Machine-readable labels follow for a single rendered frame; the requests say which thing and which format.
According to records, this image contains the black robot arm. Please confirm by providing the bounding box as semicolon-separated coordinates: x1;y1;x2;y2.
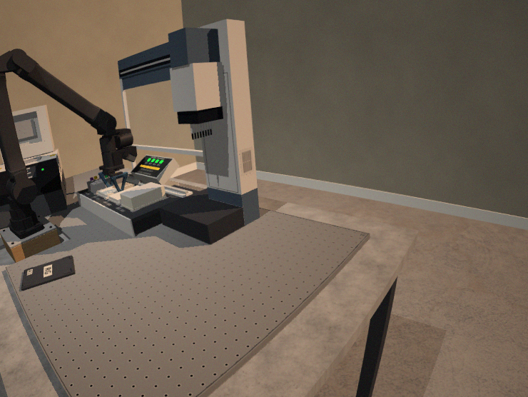
0;49;137;239

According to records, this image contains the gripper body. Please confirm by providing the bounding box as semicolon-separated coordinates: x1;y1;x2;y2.
99;150;124;177

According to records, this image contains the beige benchtop instrument with black keypad panel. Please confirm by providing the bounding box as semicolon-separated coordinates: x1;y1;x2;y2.
0;105;67;228

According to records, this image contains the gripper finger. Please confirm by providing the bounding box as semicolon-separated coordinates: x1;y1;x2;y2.
110;172;128;192
98;172;113;187

